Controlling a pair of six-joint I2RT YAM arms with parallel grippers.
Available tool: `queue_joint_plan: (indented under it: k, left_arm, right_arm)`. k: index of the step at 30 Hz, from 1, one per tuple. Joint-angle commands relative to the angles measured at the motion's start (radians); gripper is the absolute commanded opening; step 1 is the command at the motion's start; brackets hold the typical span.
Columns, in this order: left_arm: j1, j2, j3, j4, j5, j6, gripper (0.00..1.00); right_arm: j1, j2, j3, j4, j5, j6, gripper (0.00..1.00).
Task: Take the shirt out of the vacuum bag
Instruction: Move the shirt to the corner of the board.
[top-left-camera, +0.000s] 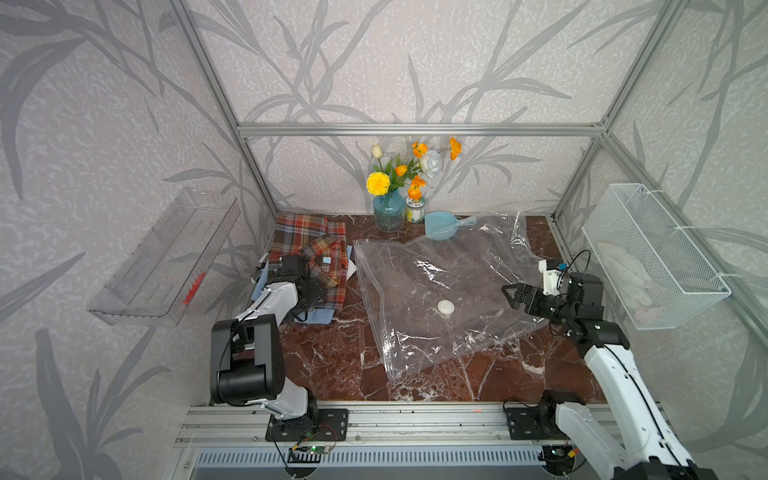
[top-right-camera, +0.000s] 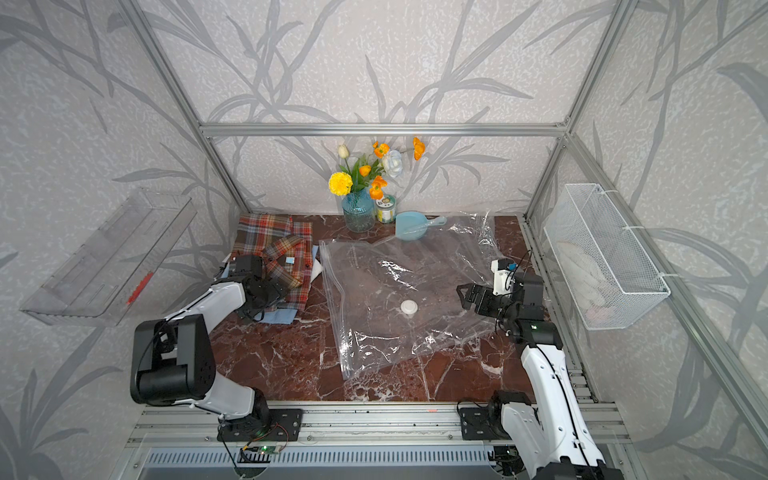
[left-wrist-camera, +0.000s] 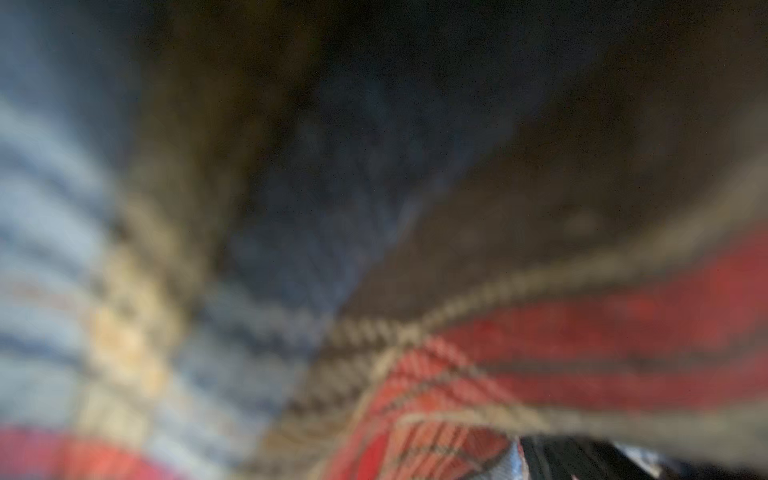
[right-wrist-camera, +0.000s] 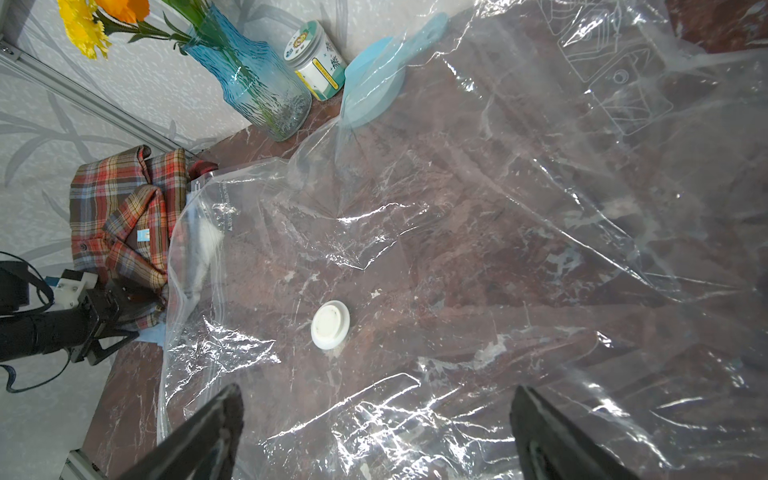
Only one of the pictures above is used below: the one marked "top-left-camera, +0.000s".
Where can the clear plastic vacuum bag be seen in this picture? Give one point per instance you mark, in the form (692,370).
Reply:
(429,301)

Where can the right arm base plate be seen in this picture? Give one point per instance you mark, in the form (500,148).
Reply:
(528,423)

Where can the small white lidded jar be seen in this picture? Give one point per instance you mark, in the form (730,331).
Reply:
(415,210)

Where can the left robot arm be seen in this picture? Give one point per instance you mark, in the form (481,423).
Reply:
(247,363)

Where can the clear acrylic wall shelf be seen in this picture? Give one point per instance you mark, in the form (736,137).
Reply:
(161,277)

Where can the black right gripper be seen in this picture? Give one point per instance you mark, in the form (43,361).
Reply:
(525,290)

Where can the white vacuum bag valve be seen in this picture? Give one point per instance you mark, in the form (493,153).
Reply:
(446,307)

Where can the blue glass flower vase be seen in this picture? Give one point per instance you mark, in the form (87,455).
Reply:
(389,211)

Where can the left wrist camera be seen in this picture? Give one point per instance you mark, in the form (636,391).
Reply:
(291,268)

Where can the tartan plaid garment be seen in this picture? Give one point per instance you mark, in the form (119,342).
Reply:
(322,243)

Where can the light blue plastic scoop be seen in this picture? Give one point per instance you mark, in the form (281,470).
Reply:
(441,226)

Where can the light blue garment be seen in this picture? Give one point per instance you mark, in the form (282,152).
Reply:
(318,315)

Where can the aluminium frame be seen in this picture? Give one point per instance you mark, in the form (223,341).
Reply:
(554,101)

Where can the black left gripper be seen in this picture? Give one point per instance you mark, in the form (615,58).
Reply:
(314,291)

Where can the white cloth in basket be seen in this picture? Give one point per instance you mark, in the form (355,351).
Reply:
(631,281)

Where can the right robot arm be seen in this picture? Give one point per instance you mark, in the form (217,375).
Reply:
(648,448)

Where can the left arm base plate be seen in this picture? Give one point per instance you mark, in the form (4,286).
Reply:
(326,424)

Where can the white wire wall basket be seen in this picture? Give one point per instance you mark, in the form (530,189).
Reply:
(685,282)

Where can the white garment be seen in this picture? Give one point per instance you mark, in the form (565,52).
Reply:
(351,267)

